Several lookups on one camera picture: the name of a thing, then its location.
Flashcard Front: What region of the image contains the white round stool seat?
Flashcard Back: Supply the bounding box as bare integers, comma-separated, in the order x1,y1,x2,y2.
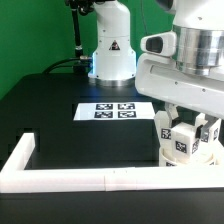
159,148,216,167

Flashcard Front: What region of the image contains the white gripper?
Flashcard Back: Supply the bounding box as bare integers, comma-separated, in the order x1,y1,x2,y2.
134,31,224,144

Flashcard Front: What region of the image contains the white marker tag sheet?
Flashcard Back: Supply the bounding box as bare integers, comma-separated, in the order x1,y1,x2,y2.
74,102,155,121

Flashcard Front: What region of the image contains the black cable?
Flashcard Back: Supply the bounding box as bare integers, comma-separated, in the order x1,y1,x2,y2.
41,55,93,75

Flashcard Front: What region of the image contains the white U-shaped fence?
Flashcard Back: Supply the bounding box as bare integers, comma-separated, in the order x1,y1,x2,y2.
0,133,224,193

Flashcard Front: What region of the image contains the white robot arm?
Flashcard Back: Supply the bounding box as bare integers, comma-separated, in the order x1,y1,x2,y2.
89,0,224,141

